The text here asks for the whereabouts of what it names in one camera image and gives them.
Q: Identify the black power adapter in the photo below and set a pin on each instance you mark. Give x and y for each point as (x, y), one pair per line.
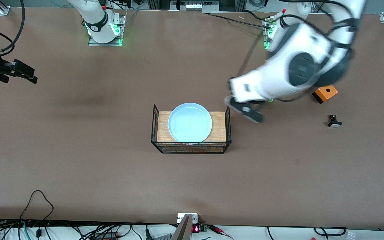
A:
(107, 235)

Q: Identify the silver camera mount pole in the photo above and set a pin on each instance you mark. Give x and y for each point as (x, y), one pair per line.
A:
(182, 228)

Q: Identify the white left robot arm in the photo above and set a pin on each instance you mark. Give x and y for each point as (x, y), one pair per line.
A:
(312, 40)

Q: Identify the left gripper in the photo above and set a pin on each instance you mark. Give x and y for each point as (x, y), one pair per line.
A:
(228, 84)

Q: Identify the light blue round plate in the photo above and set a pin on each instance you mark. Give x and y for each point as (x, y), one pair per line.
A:
(190, 122)

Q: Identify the small red display module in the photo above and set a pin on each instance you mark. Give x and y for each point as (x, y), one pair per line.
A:
(199, 228)

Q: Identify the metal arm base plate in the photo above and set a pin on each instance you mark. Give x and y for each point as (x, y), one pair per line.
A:
(120, 30)
(268, 33)

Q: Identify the orange button enclosure box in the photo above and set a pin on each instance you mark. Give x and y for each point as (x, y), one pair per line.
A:
(326, 93)

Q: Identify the black square white-top push button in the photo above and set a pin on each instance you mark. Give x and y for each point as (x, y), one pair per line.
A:
(334, 122)

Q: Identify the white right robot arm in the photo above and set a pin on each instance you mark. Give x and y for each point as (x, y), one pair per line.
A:
(95, 20)

